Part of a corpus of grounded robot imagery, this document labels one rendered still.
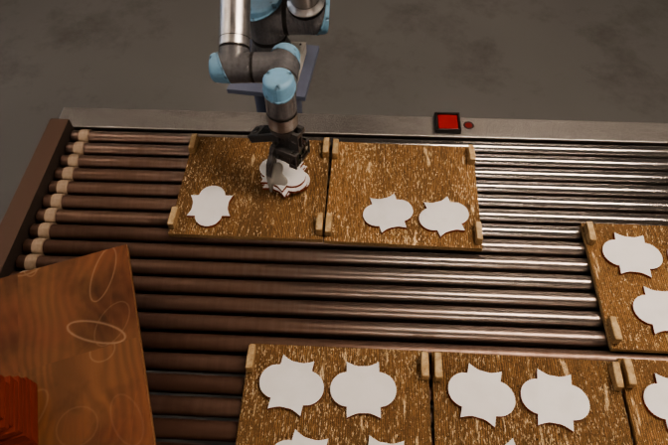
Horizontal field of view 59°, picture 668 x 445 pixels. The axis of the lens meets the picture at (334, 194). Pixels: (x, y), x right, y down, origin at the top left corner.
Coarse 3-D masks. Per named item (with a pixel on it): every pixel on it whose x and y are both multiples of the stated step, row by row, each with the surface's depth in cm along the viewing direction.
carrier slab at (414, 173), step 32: (352, 160) 171; (384, 160) 171; (416, 160) 171; (448, 160) 170; (352, 192) 164; (384, 192) 164; (416, 192) 164; (448, 192) 163; (352, 224) 157; (416, 224) 157
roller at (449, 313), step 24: (192, 312) 147; (216, 312) 146; (240, 312) 146; (264, 312) 145; (288, 312) 145; (312, 312) 145; (336, 312) 144; (360, 312) 144; (384, 312) 144; (408, 312) 144; (432, 312) 144; (456, 312) 143; (480, 312) 143; (504, 312) 143; (528, 312) 143; (552, 312) 143; (576, 312) 143
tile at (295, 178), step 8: (264, 160) 166; (280, 160) 166; (264, 168) 165; (288, 168) 164; (264, 176) 163; (288, 176) 163; (296, 176) 163; (304, 176) 163; (288, 184) 161; (296, 184) 161
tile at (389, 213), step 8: (376, 200) 161; (384, 200) 161; (392, 200) 161; (400, 200) 161; (368, 208) 159; (376, 208) 159; (384, 208) 159; (392, 208) 159; (400, 208) 159; (408, 208) 159; (368, 216) 158; (376, 216) 158; (384, 216) 158; (392, 216) 158; (400, 216) 158; (408, 216) 158; (368, 224) 157; (376, 224) 156; (384, 224) 156; (392, 224) 156; (400, 224) 156
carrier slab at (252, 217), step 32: (192, 160) 172; (224, 160) 172; (256, 160) 171; (320, 160) 171; (192, 192) 165; (256, 192) 164; (320, 192) 164; (192, 224) 158; (224, 224) 158; (256, 224) 158; (288, 224) 158
